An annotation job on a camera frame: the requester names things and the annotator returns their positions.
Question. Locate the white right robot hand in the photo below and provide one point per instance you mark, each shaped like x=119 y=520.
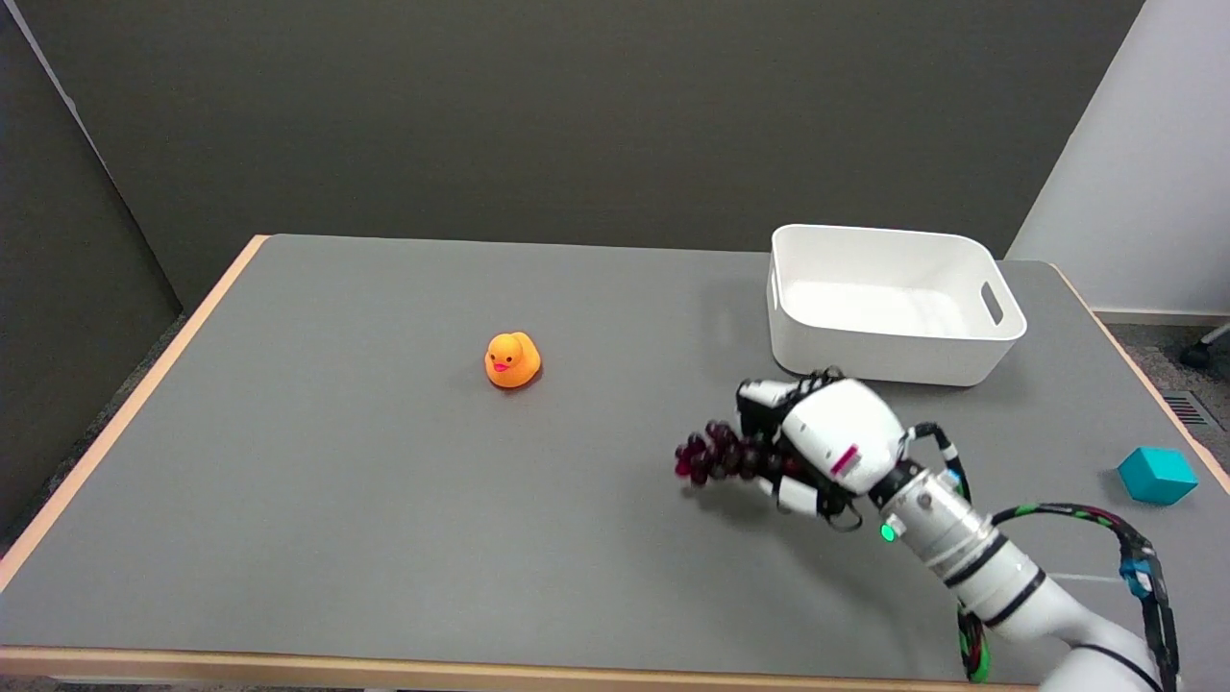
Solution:
x=826 y=442

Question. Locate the dark purple grape bunch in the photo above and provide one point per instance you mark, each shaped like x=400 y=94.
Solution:
x=725 y=455

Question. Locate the white plastic bin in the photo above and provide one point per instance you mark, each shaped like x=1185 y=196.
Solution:
x=889 y=303

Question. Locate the yellow rubber duck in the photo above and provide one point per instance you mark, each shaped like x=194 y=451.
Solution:
x=511 y=359

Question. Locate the teal cube block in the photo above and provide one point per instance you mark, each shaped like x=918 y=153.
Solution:
x=1156 y=475

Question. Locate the floor vent grille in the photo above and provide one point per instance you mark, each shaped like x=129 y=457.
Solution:
x=1194 y=410

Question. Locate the black chair caster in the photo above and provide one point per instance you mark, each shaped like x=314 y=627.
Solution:
x=1196 y=357

